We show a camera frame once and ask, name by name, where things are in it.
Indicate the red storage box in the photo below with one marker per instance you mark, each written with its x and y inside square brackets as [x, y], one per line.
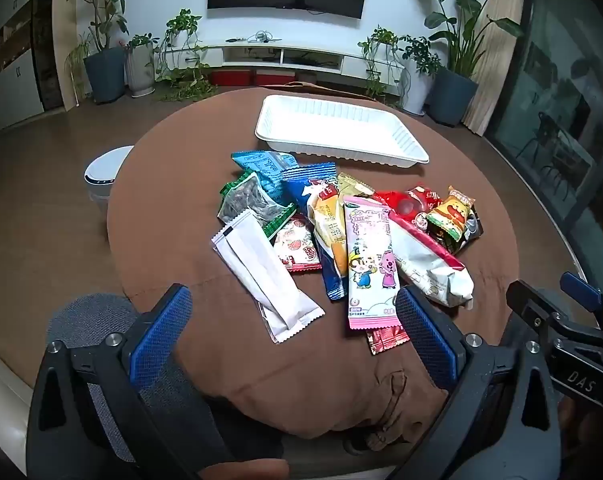
[276, 77]
[231, 77]

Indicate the small red white packet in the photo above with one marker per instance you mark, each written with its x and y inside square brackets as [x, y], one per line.
[425, 195]

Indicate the black snack packet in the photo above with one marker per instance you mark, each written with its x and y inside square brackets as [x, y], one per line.
[470, 235]

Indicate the dark red snack packet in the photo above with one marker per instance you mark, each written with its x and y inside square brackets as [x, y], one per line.
[386, 340]

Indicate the orange green snack packet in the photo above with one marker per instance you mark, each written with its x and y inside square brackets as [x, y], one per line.
[449, 215]

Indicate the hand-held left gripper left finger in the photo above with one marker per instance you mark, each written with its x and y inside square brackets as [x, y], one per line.
[161, 330]

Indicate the green seed packet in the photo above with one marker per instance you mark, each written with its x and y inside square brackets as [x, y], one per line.
[246, 202]

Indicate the red clear-window candy packet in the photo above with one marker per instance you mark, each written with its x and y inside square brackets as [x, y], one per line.
[399, 205]

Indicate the grey white planter pot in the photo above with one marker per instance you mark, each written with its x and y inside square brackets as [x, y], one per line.
[141, 70]

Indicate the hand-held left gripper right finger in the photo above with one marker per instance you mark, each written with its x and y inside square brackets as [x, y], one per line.
[426, 335]

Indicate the white TV cabinet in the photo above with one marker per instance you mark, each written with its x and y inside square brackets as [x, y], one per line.
[246, 52]

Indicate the black wall panel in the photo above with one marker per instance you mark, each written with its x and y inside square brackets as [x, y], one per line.
[43, 35]

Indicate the white wall cabinet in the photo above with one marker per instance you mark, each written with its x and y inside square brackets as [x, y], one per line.
[11, 60]

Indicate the blue bread packet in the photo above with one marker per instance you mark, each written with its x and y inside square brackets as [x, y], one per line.
[326, 220]

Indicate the small leafy plant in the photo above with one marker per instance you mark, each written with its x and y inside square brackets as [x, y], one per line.
[141, 40]

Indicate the thin trailing plant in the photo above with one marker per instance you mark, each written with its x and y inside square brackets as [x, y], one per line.
[381, 55]

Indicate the white packet with red stripe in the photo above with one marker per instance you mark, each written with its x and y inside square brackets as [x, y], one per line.
[431, 270]

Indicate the beige curtain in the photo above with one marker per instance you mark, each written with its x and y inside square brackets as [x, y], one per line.
[501, 45]

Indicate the white plastic tray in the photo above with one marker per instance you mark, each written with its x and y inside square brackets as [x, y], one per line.
[331, 125]

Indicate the bushy green plant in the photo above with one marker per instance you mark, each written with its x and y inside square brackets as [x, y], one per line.
[421, 55]

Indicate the white packet with red prints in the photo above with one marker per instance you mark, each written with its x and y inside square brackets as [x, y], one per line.
[296, 247]

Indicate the trailing vine plant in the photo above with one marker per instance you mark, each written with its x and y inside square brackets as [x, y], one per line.
[181, 50]

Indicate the teal blue snack packet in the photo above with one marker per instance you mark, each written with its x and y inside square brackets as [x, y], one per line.
[261, 167]

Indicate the pink cartoon packet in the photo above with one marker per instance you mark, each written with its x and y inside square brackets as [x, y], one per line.
[371, 260]

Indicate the grey mesh chair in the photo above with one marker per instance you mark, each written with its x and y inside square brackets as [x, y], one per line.
[91, 315]

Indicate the white round stool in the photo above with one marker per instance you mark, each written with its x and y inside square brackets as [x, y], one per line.
[103, 172]

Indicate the gold snack packet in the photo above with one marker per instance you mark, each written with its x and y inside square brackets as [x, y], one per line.
[354, 185]

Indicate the large broad-leaf plant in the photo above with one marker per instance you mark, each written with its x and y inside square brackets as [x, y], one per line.
[461, 20]

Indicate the long white packet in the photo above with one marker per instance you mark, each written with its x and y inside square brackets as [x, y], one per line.
[261, 270]

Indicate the blue planter pot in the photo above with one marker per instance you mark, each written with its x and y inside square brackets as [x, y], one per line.
[103, 75]
[451, 95]

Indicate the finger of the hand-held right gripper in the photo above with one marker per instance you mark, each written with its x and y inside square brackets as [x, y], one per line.
[531, 302]
[579, 285]

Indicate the glass sliding door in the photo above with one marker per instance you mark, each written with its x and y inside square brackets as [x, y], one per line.
[556, 110]

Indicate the black chair behind glass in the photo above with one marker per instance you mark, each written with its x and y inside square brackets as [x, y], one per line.
[546, 140]

